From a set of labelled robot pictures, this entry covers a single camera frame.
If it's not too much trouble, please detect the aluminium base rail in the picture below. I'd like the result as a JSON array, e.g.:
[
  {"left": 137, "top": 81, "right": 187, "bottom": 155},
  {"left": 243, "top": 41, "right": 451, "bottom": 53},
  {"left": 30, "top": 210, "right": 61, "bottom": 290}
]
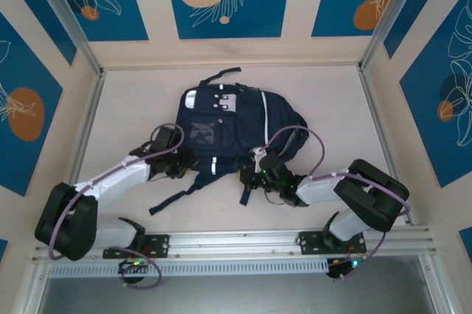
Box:
[{"left": 31, "top": 226, "right": 438, "bottom": 264}]

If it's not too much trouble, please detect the grey slotted cable duct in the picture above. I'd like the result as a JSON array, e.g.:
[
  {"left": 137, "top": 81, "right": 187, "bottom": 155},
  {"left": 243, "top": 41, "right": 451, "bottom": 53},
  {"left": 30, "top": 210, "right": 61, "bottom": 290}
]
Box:
[{"left": 46, "top": 257, "right": 330, "bottom": 279}]

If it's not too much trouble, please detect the left aluminium frame post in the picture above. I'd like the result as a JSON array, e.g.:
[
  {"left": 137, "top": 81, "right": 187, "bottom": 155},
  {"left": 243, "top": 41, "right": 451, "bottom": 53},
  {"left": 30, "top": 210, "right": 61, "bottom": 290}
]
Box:
[{"left": 25, "top": 0, "right": 106, "bottom": 77}]

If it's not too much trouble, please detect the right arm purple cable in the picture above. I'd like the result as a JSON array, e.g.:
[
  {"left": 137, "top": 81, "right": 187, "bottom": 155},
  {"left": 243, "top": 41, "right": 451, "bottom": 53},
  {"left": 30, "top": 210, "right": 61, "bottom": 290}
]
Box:
[{"left": 257, "top": 125, "right": 411, "bottom": 282}]

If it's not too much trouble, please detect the right aluminium frame post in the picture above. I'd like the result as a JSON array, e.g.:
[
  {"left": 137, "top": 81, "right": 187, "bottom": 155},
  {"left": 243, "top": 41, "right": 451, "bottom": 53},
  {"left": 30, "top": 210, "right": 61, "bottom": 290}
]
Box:
[{"left": 358, "top": 0, "right": 455, "bottom": 74}]

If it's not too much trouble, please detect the aluminium side rail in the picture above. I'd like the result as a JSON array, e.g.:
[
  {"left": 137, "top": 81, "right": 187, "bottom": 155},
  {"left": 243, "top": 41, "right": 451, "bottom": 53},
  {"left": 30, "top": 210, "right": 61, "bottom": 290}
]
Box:
[
  {"left": 55, "top": 70, "right": 107, "bottom": 234},
  {"left": 356, "top": 64, "right": 413, "bottom": 226}
]

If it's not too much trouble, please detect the left black mount plate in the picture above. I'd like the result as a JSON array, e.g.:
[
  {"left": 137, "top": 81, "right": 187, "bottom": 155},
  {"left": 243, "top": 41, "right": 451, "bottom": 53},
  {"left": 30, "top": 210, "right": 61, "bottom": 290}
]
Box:
[{"left": 102, "top": 233, "right": 171, "bottom": 259}]

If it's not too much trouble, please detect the navy blue backpack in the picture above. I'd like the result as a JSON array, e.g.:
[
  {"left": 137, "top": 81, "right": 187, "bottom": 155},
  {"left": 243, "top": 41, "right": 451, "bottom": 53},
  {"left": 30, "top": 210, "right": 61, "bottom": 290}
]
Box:
[{"left": 149, "top": 66, "right": 309, "bottom": 215}]

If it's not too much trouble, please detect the right aluminium side rail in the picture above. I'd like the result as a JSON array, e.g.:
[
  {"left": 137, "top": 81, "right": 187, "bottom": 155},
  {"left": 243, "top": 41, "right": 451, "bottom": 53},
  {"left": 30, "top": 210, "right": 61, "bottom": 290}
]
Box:
[{"left": 356, "top": 64, "right": 413, "bottom": 226}]

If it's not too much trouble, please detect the blue panel orange oval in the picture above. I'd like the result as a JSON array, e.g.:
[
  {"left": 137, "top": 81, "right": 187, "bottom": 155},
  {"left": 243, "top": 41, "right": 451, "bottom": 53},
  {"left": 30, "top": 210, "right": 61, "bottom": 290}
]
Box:
[{"left": 0, "top": 11, "right": 64, "bottom": 198}]

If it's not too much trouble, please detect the right black mount plate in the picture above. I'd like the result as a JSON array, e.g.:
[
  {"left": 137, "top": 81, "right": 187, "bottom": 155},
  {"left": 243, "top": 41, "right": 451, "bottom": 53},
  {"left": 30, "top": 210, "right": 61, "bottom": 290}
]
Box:
[{"left": 298, "top": 229, "right": 367, "bottom": 256}]

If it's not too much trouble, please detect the blue panel large beige circle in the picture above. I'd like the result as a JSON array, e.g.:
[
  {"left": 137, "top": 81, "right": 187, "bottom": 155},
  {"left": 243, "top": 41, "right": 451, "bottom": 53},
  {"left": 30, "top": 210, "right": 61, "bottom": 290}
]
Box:
[{"left": 163, "top": 0, "right": 295, "bottom": 40}]

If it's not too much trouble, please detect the aluminium frame post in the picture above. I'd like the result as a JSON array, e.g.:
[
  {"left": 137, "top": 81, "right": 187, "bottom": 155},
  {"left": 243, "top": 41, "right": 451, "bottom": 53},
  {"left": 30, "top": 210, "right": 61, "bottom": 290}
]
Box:
[
  {"left": 358, "top": 0, "right": 455, "bottom": 74},
  {"left": 25, "top": 0, "right": 106, "bottom": 77}
]

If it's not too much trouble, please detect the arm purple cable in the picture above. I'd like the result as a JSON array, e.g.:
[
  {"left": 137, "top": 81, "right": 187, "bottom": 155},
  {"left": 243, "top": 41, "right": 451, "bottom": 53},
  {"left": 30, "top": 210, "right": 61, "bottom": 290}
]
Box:
[
  {"left": 49, "top": 123, "right": 185, "bottom": 290},
  {"left": 257, "top": 125, "right": 411, "bottom": 282}
]

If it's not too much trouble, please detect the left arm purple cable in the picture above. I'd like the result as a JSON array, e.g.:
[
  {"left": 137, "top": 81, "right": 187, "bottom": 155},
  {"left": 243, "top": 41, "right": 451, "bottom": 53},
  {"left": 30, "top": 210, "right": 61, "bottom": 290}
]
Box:
[{"left": 49, "top": 123, "right": 185, "bottom": 290}]

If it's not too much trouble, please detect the left aluminium side rail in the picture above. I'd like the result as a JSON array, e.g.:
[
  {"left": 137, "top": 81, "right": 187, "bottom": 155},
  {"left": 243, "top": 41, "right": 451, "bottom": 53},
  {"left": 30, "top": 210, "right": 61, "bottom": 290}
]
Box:
[{"left": 55, "top": 70, "right": 107, "bottom": 234}]

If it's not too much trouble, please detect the black mount plate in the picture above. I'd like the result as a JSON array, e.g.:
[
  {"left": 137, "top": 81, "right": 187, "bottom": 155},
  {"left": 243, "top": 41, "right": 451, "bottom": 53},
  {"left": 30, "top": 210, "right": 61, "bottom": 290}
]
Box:
[
  {"left": 298, "top": 229, "right": 367, "bottom": 256},
  {"left": 102, "top": 233, "right": 171, "bottom": 259}
]

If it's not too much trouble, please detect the blue panel small orange dot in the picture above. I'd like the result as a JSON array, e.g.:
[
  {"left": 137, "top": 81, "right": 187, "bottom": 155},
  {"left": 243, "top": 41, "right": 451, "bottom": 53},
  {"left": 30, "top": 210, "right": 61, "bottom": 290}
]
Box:
[{"left": 46, "top": 0, "right": 150, "bottom": 43}]

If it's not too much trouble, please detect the small circuit board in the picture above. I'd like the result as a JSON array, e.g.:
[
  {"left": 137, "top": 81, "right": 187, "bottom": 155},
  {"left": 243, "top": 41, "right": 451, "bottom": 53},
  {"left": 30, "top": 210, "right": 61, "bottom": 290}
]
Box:
[
  {"left": 327, "top": 257, "right": 369, "bottom": 281},
  {"left": 118, "top": 259, "right": 149, "bottom": 275}
]

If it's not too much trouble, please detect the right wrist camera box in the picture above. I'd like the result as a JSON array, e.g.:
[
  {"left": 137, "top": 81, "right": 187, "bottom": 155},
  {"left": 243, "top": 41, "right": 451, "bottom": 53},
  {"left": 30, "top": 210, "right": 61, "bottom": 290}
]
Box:
[{"left": 249, "top": 145, "right": 268, "bottom": 163}]

